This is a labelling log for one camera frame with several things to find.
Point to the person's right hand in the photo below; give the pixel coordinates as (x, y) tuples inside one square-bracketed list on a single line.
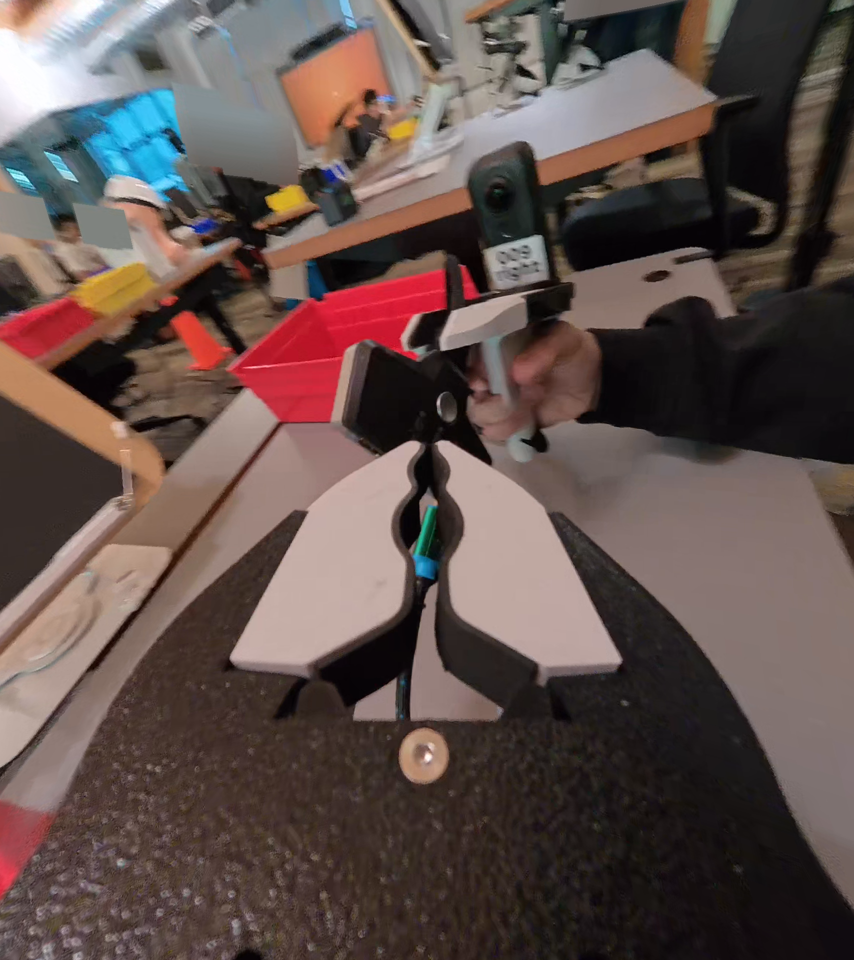
[(554, 375)]

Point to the clear plastic bag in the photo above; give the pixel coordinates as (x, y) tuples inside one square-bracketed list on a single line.
[(44, 630)]

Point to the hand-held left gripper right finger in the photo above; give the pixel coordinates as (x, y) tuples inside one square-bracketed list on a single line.
[(524, 592)]

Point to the wooden edge work table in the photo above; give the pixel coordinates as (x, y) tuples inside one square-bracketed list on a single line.
[(172, 277)]

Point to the black panel with wooden edge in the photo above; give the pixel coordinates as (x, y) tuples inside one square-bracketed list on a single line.
[(14, 487)]

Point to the orange traffic cone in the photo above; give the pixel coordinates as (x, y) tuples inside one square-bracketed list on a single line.
[(200, 345)]

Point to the large red plastic bin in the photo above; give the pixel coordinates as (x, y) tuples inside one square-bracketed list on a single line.
[(307, 352)]

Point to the grey table with wooden edge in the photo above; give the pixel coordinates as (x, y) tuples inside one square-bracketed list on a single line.
[(592, 120)]

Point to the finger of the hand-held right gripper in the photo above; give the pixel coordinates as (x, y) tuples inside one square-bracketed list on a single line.
[(457, 382), (483, 322)]

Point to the black office chair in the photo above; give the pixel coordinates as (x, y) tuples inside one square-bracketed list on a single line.
[(742, 112)]

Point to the silver usb port hub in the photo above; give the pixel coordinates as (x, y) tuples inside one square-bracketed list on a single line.
[(382, 397)]

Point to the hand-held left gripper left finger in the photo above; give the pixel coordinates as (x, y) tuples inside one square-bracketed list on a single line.
[(329, 585)]

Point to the yellow plastic bin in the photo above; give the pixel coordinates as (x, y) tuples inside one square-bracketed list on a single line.
[(112, 289)]

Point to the orange display board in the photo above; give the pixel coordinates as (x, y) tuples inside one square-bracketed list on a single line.
[(337, 82)]

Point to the black box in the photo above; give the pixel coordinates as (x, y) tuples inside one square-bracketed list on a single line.
[(337, 204)]

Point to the small yellow bin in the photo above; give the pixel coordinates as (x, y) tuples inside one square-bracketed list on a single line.
[(290, 199)]

